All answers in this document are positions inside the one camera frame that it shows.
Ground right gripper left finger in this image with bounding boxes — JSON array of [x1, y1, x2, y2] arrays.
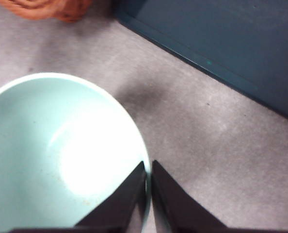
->
[[3, 161, 148, 233]]

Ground dark teal rectangular tray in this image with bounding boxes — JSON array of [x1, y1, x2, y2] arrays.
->
[[114, 0, 288, 126]]

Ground teal ribbed bowl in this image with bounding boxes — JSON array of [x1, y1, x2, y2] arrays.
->
[[0, 72, 151, 233]]

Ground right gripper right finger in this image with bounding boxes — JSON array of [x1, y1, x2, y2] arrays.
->
[[151, 160, 288, 233]]

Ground brown wicker basket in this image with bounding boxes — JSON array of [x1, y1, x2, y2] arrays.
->
[[0, 0, 91, 23]]

